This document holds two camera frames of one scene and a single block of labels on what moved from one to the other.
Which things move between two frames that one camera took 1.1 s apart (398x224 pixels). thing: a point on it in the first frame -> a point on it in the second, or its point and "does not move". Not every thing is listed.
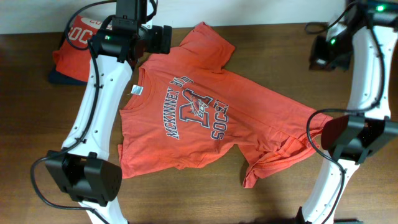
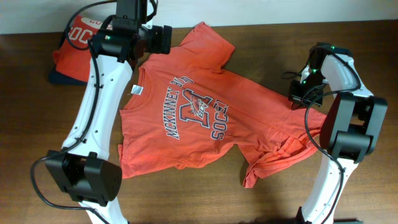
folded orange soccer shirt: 70,61 does not move
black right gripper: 317,62 -> 294,95
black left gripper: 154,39 does not move
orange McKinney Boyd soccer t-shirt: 185,107 does not move
